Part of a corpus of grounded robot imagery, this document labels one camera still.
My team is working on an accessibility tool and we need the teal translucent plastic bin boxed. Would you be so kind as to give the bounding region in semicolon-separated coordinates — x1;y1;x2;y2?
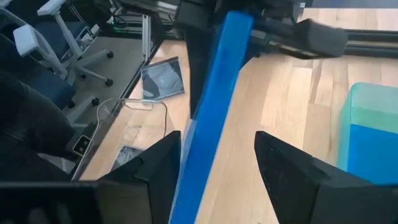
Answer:
337;82;398;186

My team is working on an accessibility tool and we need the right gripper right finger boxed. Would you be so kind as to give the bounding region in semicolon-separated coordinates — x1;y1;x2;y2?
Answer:
254;131;398;224

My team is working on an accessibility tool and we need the clear plastic bin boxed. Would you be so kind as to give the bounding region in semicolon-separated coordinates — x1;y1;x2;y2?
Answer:
70;98;170;183

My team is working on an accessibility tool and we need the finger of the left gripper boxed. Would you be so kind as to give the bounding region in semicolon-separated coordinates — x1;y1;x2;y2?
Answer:
185;29;218;121

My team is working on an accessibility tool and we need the silver aluminium bracket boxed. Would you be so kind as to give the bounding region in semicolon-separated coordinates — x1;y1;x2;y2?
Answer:
141;14;152;63

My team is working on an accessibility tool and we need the blue plastic disc case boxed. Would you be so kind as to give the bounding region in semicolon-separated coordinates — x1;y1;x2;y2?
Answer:
347;123;398;187
169;10;255;224

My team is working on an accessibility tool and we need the person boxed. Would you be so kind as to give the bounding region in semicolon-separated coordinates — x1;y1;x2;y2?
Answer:
0;71;75;181

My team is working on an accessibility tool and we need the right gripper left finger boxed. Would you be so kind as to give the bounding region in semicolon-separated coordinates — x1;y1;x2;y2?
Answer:
0;130;182;224

